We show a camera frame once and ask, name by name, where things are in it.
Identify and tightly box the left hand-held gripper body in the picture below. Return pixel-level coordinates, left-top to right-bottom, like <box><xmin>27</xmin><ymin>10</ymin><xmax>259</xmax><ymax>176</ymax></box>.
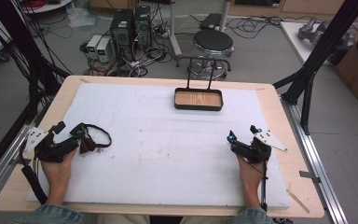
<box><xmin>22</xmin><ymin>127</ymin><xmax>82</xmax><ymax>163</ymax></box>

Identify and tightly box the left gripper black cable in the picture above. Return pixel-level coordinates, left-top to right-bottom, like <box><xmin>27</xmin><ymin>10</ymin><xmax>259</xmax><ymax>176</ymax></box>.
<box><xmin>19</xmin><ymin>148</ymin><xmax>49</xmax><ymax>205</ymax></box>

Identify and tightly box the black metal frame post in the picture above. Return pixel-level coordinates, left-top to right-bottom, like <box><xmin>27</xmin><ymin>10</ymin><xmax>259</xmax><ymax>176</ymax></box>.
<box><xmin>272</xmin><ymin>0</ymin><xmax>358</xmax><ymax>135</ymax></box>
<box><xmin>0</xmin><ymin>0</ymin><xmax>73</xmax><ymax>185</ymax></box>

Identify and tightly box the small metal bracket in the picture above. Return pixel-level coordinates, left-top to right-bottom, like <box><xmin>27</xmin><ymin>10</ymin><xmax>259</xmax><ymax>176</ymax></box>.
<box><xmin>298</xmin><ymin>170</ymin><xmax>322</xmax><ymax>185</ymax></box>

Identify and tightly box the tangle of floor cables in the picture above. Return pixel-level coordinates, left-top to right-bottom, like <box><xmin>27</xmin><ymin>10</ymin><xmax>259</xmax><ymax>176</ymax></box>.
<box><xmin>78</xmin><ymin>6</ymin><xmax>181</xmax><ymax>78</ymax></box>

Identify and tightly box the white foam mat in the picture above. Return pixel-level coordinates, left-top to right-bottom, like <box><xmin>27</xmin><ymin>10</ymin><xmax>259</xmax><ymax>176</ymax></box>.
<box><xmin>26</xmin><ymin>82</ymin><xmax>292</xmax><ymax>209</ymax></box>

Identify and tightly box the white board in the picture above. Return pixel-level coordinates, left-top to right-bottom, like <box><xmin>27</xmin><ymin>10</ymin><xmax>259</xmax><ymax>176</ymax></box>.
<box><xmin>279</xmin><ymin>21</ymin><xmax>358</xmax><ymax>67</ymax></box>

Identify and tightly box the black tray stand wooden base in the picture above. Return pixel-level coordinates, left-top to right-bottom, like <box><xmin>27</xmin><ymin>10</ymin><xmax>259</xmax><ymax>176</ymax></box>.
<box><xmin>173</xmin><ymin>55</ymin><xmax>231</xmax><ymax>112</ymax></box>

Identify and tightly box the person's right hand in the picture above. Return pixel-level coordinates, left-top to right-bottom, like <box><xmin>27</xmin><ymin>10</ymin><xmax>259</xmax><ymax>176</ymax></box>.
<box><xmin>236</xmin><ymin>154</ymin><xmax>264</xmax><ymax>191</ymax></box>

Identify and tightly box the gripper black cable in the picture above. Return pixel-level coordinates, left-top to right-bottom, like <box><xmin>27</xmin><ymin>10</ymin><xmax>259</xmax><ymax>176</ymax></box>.
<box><xmin>260</xmin><ymin>158</ymin><xmax>269</xmax><ymax>213</ymax></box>
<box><xmin>19</xmin><ymin>148</ymin><xmax>49</xmax><ymax>205</ymax></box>

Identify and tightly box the white table leg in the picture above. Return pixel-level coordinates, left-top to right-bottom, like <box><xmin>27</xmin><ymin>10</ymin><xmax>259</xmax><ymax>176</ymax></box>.
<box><xmin>167</xmin><ymin>0</ymin><xmax>184</xmax><ymax>58</ymax></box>
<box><xmin>218</xmin><ymin>0</ymin><xmax>233</xmax><ymax>33</ymax></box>

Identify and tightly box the black computer tower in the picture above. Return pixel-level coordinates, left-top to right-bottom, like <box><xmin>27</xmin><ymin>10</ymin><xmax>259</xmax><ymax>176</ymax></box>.
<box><xmin>133</xmin><ymin>5</ymin><xmax>153</xmax><ymax>49</ymax></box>
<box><xmin>109</xmin><ymin>8</ymin><xmax>135</xmax><ymax>61</ymax></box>

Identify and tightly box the grey machine part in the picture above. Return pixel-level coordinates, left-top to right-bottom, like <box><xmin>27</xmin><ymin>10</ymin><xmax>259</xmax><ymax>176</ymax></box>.
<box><xmin>297</xmin><ymin>17</ymin><xmax>328</xmax><ymax>42</ymax></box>

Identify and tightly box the round white table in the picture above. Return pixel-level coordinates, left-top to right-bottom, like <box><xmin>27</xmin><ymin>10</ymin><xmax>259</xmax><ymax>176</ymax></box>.
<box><xmin>21</xmin><ymin>0</ymin><xmax>75</xmax><ymax>15</ymax></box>

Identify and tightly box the clear plastic bag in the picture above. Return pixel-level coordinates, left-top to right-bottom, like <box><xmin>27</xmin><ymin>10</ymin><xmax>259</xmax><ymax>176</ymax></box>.
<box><xmin>65</xmin><ymin>7</ymin><xmax>101</xmax><ymax>32</ymax></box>

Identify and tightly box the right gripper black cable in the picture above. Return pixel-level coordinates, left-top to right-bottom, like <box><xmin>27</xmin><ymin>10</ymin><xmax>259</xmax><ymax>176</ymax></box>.
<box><xmin>260</xmin><ymin>158</ymin><xmax>269</xmax><ymax>213</ymax></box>

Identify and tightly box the aluminium rail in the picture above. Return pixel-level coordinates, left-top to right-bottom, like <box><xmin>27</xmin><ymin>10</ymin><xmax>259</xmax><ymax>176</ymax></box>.
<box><xmin>280</xmin><ymin>95</ymin><xmax>350</xmax><ymax>224</ymax></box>
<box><xmin>0</xmin><ymin>123</ymin><xmax>33</xmax><ymax>208</ymax></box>

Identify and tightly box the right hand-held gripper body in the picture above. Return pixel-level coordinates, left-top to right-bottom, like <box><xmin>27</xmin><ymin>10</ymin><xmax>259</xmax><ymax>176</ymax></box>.
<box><xmin>230</xmin><ymin>130</ymin><xmax>288</xmax><ymax>164</ymax></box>

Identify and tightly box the thin wooden stick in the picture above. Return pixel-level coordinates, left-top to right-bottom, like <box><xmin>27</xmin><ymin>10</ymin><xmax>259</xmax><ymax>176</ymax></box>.
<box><xmin>286</xmin><ymin>189</ymin><xmax>310</xmax><ymax>215</ymax></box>

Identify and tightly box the black flat device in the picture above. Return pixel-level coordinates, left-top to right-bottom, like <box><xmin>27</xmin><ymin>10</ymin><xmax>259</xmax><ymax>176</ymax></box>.
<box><xmin>200</xmin><ymin>12</ymin><xmax>224</xmax><ymax>31</ymax></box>

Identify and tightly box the person's left hand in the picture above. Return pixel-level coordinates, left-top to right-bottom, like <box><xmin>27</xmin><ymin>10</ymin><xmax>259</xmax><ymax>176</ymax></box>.
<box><xmin>40</xmin><ymin>148</ymin><xmax>79</xmax><ymax>190</ymax></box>

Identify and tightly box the white power supply box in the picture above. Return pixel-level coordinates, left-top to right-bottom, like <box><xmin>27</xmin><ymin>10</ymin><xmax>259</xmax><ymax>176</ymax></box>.
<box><xmin>95</xmin><ymin>36</ymin><xmax>113</xmax><ymax>63</ymax></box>
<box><xmin>86</xmin><ymin>34</ymin><xmax>103</xmax><ymax>59</ymax></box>

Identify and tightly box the black round stool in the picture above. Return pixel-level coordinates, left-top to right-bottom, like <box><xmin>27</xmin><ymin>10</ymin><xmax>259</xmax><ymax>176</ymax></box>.
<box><xmin>175</xmin><ymin>29</ymin><xmax>235</xmax><ymax>79</ymax></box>

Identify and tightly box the dark red bow tie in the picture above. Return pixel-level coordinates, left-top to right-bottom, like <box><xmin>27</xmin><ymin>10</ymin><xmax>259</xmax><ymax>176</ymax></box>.
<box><xmin>78</xmin><ymin>123</ymin><xmax>113</xmax><ymax>154</ymax></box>

